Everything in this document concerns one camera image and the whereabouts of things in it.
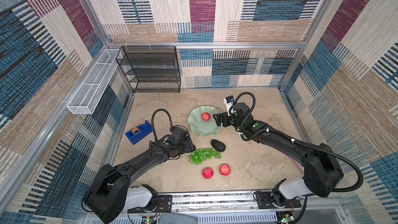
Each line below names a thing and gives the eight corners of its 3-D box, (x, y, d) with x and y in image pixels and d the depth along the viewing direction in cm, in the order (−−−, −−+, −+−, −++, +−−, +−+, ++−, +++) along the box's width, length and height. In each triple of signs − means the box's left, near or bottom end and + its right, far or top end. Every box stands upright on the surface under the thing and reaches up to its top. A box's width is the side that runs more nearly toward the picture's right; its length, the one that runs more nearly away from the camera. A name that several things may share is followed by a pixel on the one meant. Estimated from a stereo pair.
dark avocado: (209, 144, 92) (209, 142, 90) (213, 139, 95) (214, 137, 92) (222, 153, 89) (222, 151, 87) (226, 148, 91) (227, 145, 89)
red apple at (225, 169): (219, 175, 83) (220, 173, 79) (219, 166, 86) (219, 164, 82) (230, 175, 83) (231, 173, 79) (229, 166, 86) (230, 164, 82)
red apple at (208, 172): (202, 179, 82) (202, 176, 78) (202, 170, 85) (202, 167, 81) (213, 179, 82) (213, 176, 78) (212, 170, 85) (213, 167, 81)
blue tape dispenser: (133, 146, 94) (129, 141, 89) (128, 139, 97) (124, 134, 92) (154, 131, 101) (151, 125, 96) (149, 125, 103) (146, 119, 98)
